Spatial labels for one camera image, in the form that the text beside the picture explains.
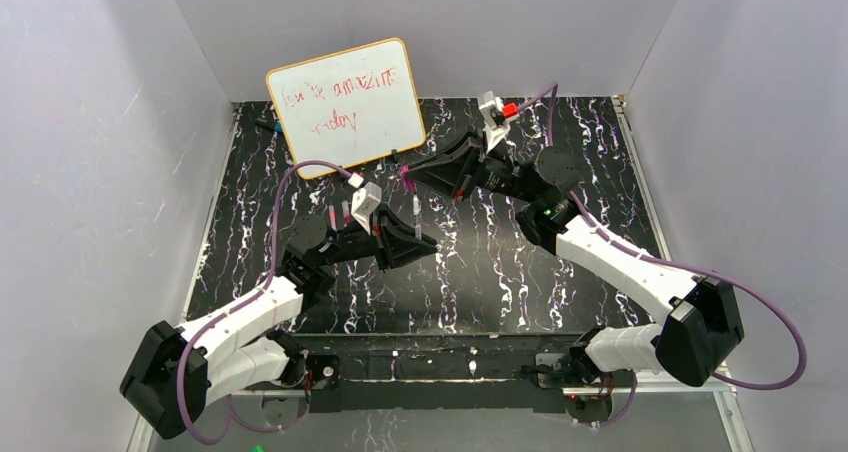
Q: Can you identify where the white pen green tip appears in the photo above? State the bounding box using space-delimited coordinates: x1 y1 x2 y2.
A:
412 194 422 239

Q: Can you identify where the pink highlighter pen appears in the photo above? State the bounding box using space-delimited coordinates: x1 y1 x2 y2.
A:
328 205 337 230

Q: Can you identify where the red gel pen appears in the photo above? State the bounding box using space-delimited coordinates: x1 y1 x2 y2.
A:
341 201 351 226

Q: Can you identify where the magenta pen cap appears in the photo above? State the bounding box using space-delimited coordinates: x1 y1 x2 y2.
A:
399 165 417 194

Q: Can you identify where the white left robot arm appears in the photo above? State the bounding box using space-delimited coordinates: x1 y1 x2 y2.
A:
119 204 437 440

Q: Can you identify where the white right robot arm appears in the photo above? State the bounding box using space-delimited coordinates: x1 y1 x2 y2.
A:
402 134 744 387

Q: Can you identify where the small orange-framed whiteboard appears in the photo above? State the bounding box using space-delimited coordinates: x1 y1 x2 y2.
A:
265 38 427 168

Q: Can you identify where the blue-capped marker behind whiteboard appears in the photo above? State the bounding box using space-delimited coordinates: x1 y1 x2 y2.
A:
255 120 282 134

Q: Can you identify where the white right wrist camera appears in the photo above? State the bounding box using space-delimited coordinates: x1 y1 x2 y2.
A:
478 91 517 154

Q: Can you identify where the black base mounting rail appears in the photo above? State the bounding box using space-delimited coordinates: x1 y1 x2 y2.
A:
261 332 637 416

